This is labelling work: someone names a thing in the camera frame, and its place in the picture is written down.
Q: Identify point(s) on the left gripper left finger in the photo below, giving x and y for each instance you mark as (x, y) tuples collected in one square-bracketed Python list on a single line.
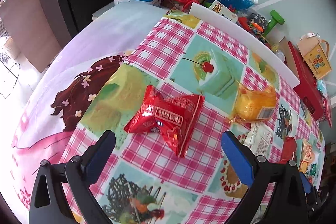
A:
[(48, 200)]

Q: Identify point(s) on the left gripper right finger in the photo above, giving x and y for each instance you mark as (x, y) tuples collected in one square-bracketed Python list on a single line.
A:
[(293, 200)]

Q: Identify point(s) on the red white-striped snack packet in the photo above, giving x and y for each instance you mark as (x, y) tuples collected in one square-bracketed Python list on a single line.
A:
[(288, 150)]

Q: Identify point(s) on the white printed snack packet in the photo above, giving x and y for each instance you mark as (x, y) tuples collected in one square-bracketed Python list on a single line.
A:
[(258, 140)]

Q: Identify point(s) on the orange cake snack packet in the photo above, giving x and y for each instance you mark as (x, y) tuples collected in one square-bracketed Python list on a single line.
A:
[(253, 105)]

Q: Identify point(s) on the red triangular snack packet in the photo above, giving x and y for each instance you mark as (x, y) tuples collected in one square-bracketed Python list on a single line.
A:
[(174, 118)]

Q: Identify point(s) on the green white small packet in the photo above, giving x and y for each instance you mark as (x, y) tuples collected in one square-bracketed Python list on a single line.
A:
[(313, 169)]

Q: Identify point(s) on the beige orange chips packet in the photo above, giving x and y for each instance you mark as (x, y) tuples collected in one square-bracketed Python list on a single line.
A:
[(307, 156)]

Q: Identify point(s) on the teal rimmed white tray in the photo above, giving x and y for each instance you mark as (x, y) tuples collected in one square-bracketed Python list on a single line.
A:
[(319, 158)]

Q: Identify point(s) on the red patterned box lid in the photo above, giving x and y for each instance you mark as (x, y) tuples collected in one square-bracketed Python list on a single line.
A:
[(327, 112)]

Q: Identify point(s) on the large red gift box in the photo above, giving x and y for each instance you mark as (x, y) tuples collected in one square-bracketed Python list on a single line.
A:
[(307, 88)]

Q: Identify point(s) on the light blue wipes pack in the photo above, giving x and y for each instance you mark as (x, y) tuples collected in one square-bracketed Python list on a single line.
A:
[(321, 87)]

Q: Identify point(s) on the pink checked tablecloth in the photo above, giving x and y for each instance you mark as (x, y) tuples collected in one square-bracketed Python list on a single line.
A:
[(144, 181)]

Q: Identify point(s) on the colourful toy pile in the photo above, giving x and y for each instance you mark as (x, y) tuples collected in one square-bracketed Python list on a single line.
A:
[(253, 23)]

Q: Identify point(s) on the green dumbbell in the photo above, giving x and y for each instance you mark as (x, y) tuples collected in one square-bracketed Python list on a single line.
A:
[(276, 18)]

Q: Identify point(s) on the blue water bottle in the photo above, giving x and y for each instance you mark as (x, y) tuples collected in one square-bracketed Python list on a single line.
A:
[(237, 4)]

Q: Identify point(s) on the white card box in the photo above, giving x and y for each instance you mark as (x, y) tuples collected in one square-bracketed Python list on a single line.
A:
[(220, 9)]

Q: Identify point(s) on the yellow gift box with handle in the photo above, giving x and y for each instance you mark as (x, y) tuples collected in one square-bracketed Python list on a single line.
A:
[(315, 52)]

